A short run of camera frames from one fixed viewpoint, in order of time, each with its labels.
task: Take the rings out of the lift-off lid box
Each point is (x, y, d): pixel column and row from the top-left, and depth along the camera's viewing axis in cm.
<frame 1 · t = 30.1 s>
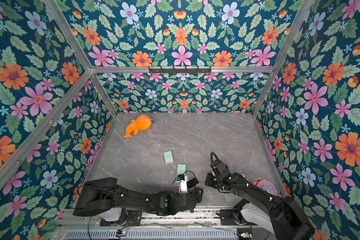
left hand: (202, 196, 75), fingers open
right hand: (206, 179, 85), fingers closed
orange plush toy: (143, 122, 108), point 7 cm above the table
mint green box: (168, 157, 95), point 3 cm above the table
mint green box lid: (181, 169, 91), point 2 cm above the table

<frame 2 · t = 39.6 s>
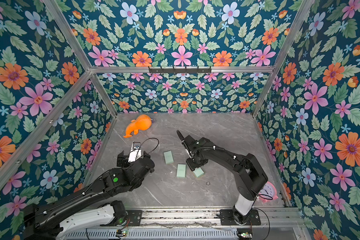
left hand: (138, 154, 73), fingers open
right hand: (197, 163, 86), fingers open
the named things where they were.

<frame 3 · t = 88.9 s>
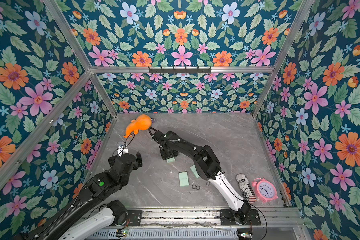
left hand: (132, 154, 75), fingers open
right hand: (171, 153, 96), fingers open
mint green box lid: (183, 179, 86), point 3 cm above the table
the other named things where they were.

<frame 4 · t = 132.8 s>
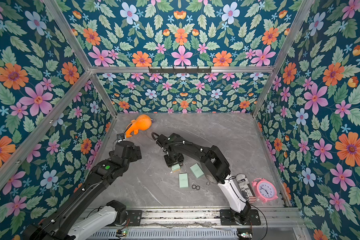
left hand: (132, 149, 79), fingers open
right hand: (175, 161, 90), fingers open
mint green box: (176, 167, 88), point 5 cm above the table
the other named things where they were.

